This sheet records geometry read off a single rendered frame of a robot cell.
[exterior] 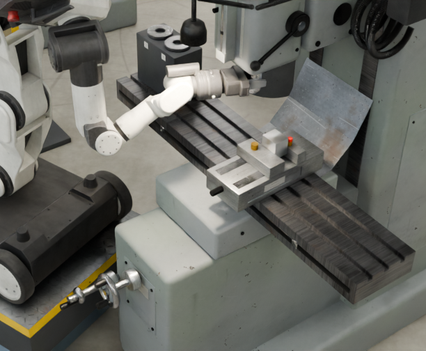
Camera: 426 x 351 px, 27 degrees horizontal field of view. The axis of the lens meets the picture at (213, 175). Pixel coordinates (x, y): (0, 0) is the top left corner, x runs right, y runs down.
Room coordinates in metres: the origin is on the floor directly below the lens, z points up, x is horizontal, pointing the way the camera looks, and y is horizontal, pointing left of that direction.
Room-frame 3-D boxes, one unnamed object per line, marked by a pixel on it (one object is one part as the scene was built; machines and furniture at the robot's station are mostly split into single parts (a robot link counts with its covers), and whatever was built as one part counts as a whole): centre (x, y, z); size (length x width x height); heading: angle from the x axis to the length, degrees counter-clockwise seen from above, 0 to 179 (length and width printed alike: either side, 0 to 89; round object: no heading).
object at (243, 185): (2.11, -0.16, 1.00); 0.35 x 0.15 x 0.11; 130
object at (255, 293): (2.21, -0.09, 0.45); 0.81 x 0.32 x 0.60; 127
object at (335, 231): (2.23, -0.11, 0.91); 1.24 x 0.23 x 0.08; 37
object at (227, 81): (2.20, -0.02, 1.23); 0.13 x 0.12 x 0.10; 16
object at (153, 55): (2.62, 0.17, 1.05); 0.22 x 0.12 x 0.20; 40
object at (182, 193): (2.23, -0.11, 0.81); 0.50 x 0.35 x 0.12; 127
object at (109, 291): (1.92, 0.28, 0.65); 0.16 x 0.12 x 0.12; 127
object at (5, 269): (2.09, 0.68, 0.50); 0.20 x 0.05 x 0.20; 57
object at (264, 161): (2.10, -0.14, 1.04); 0.15 x 0.06 x 0.04; 40
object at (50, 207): (2.45, 0.74, 0.59); 0.64 x 0.52 x 0.33; 57
